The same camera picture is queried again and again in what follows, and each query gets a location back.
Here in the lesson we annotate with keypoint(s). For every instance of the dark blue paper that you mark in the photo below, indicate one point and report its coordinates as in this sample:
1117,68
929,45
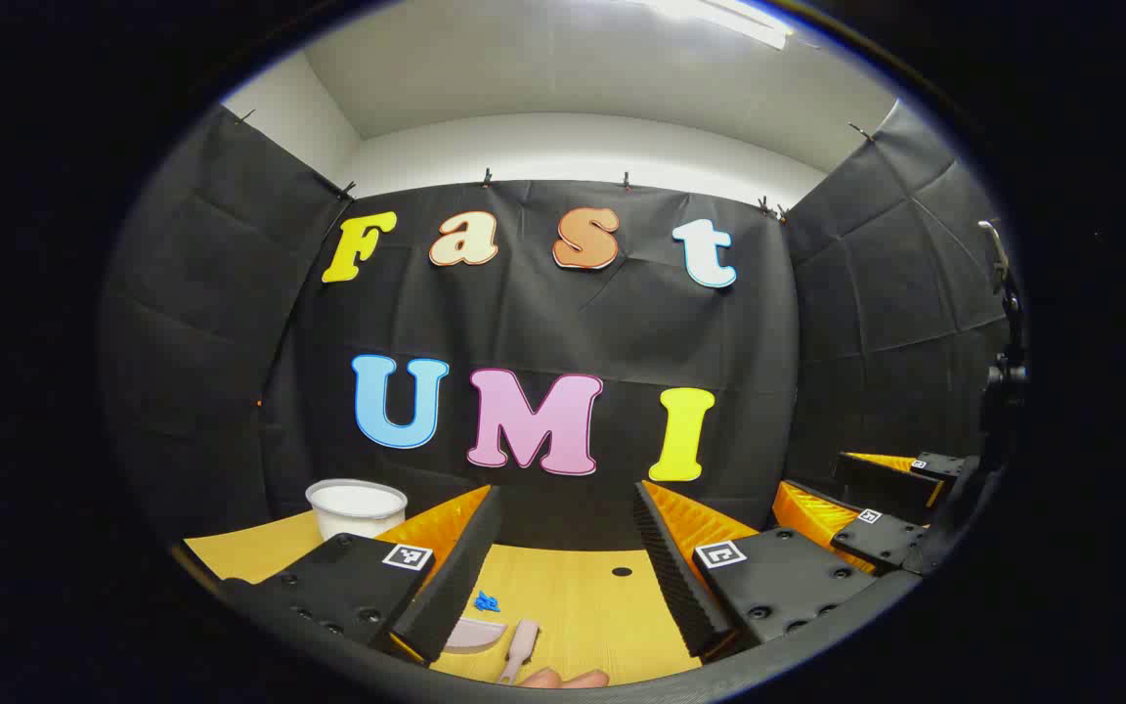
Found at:
487,601

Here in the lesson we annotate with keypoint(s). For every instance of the white ribbed garbage bin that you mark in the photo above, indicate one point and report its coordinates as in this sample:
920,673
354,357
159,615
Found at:
358,518

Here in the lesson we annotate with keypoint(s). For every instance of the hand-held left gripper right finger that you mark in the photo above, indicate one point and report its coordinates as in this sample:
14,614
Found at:
671,577

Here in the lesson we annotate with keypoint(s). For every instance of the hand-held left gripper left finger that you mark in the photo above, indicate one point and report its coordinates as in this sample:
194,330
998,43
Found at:
455,587

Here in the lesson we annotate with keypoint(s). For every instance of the pale purple dustpan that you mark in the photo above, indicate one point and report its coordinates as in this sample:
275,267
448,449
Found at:
475,636

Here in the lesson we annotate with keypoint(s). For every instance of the pale purple small broom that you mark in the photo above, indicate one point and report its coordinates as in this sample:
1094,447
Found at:
521,645

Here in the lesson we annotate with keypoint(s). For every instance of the ceiling light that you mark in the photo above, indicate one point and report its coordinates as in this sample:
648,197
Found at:
719,18

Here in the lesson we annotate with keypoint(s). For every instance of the row of black cloth clips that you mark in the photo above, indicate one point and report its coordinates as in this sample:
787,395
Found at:
487,179

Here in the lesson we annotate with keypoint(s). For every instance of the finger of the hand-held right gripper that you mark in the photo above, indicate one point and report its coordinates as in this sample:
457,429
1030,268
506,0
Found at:
876,479
886,543

